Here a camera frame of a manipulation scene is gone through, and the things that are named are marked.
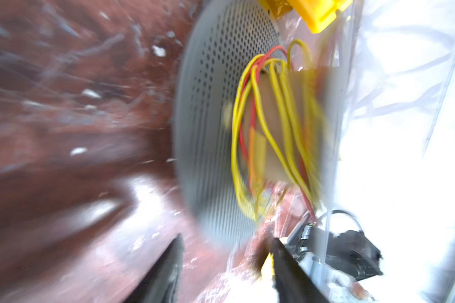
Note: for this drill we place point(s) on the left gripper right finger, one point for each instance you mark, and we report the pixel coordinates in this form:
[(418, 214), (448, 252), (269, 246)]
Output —
[(291, 282)]

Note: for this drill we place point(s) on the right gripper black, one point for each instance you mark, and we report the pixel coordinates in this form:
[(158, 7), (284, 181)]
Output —
[(336, 263)]

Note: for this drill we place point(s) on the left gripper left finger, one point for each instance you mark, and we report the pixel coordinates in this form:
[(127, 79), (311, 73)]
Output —
[(161, 283)]

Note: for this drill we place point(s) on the grey cable spool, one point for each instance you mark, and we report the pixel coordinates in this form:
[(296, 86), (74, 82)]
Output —
[(225, 37)]

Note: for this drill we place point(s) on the yellow plastic bin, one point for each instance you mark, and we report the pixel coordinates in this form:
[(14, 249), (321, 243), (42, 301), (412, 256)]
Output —
[(317, 14)]

